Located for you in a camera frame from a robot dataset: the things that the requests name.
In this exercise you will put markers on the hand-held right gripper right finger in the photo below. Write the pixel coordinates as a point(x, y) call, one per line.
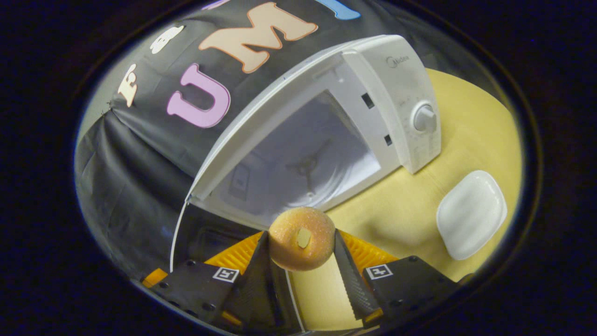
point(354, 289)

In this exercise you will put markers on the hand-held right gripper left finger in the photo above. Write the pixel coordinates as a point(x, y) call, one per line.
point(261, 280)

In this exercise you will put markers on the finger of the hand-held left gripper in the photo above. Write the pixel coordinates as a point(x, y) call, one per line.
point(154, 277)

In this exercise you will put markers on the sugared doughnut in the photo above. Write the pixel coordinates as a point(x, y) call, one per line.
point(284, 247)

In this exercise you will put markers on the white microwave oven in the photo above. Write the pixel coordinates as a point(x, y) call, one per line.
point(401, 93)

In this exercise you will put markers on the black backdrop cloth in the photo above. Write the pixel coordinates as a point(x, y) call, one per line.
point(140, 163)

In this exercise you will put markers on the small white plate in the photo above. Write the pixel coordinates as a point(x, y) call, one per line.
point(471, 214)

